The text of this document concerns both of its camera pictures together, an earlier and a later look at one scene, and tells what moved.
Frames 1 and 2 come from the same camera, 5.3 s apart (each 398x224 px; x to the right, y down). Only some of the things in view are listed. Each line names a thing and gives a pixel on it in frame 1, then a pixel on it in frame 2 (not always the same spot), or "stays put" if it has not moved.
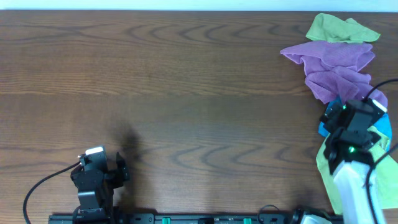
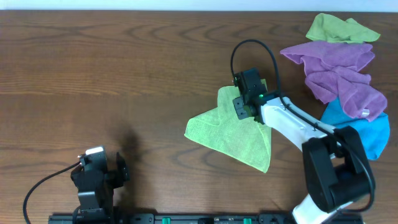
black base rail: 175,218 stays put
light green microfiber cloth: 383,177 → 244,139
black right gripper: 333,113 → 239,109
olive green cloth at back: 333,29 stays put
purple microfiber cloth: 333,70 stays put
